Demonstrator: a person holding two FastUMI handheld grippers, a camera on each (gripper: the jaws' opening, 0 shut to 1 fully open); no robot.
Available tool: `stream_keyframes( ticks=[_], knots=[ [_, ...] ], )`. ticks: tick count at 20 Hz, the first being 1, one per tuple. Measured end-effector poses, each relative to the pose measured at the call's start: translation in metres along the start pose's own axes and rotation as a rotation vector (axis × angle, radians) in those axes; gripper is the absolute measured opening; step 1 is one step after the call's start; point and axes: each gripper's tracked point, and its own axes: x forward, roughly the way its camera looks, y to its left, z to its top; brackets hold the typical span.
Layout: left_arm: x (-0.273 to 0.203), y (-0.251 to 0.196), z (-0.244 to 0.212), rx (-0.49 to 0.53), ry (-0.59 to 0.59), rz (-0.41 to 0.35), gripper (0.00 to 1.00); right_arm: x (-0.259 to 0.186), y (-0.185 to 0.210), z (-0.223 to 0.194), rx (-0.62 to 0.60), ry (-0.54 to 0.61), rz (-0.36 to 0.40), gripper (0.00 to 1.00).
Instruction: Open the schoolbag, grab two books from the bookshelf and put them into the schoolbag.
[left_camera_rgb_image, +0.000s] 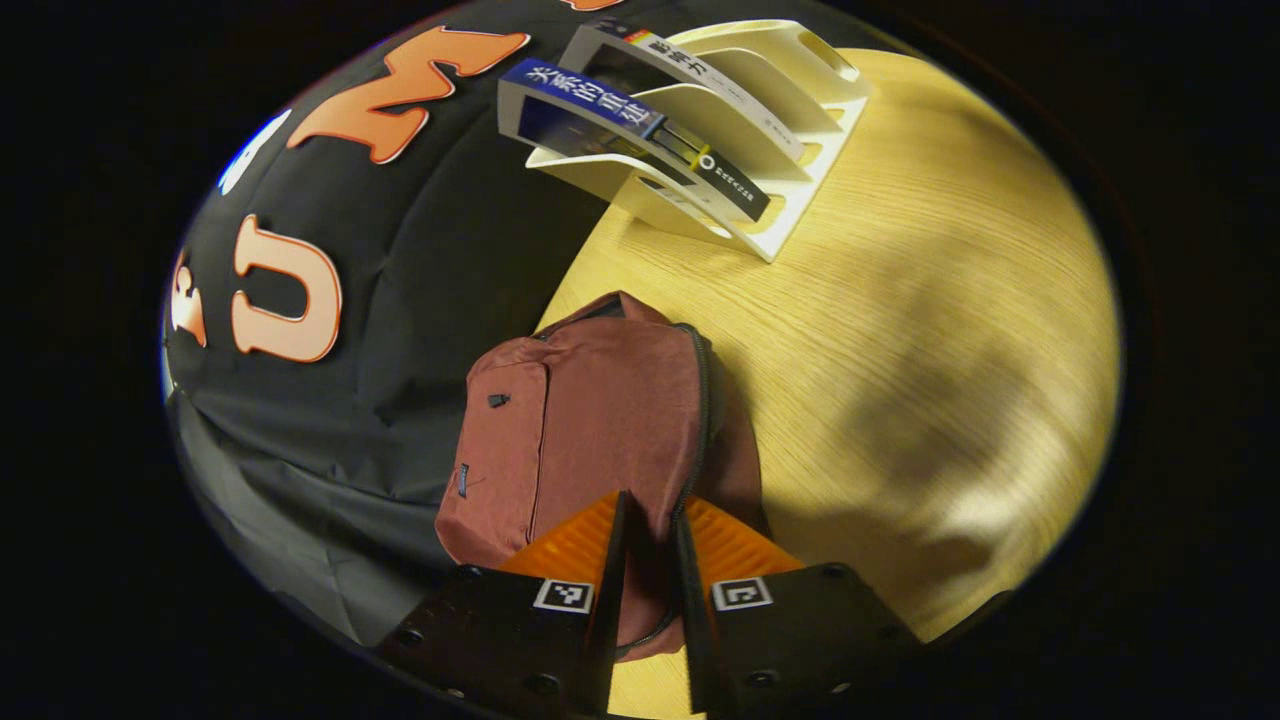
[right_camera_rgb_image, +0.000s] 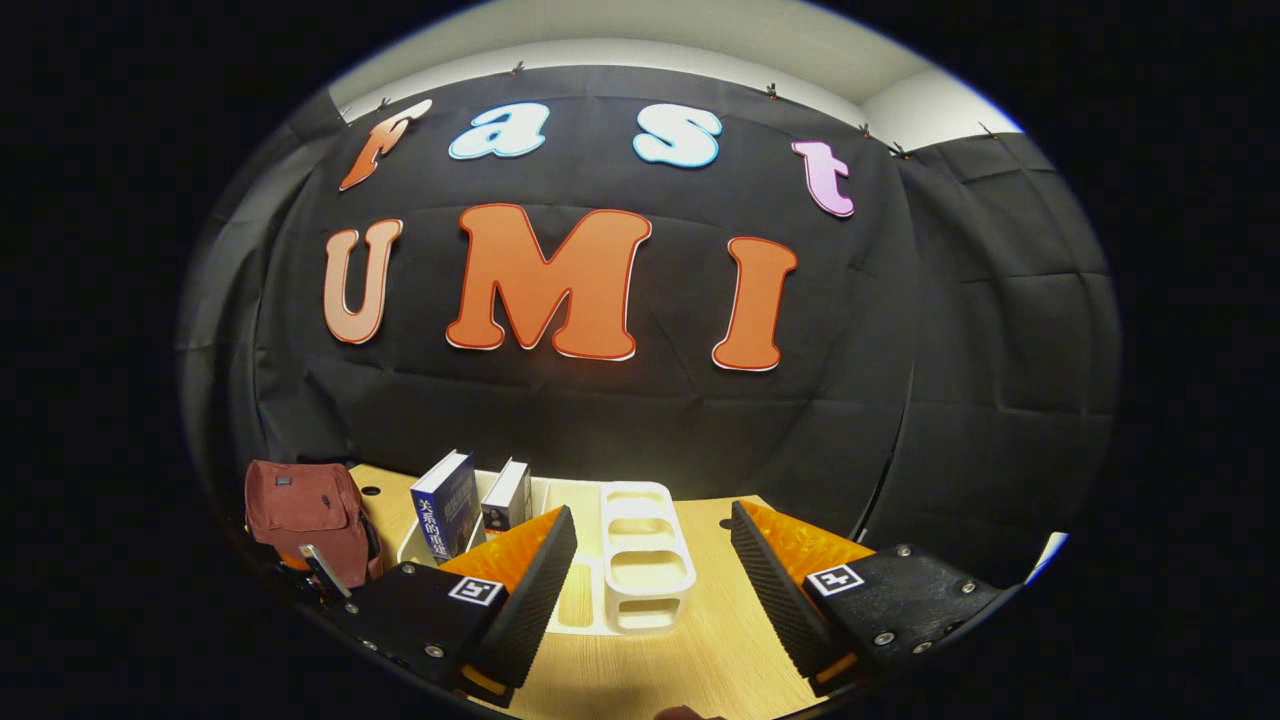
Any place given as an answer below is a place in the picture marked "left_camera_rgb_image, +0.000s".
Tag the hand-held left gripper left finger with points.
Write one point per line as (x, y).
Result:
(607, 620)

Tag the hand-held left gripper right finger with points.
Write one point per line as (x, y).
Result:
(695, 620)

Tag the maroon schoolbag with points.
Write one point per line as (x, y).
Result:
(600, 400)

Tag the white bookshelf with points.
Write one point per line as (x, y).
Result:
(740, 120)

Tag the thick blue book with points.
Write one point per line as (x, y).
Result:
(590, 95)

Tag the white portrait cover book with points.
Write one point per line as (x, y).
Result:
(700, 75)

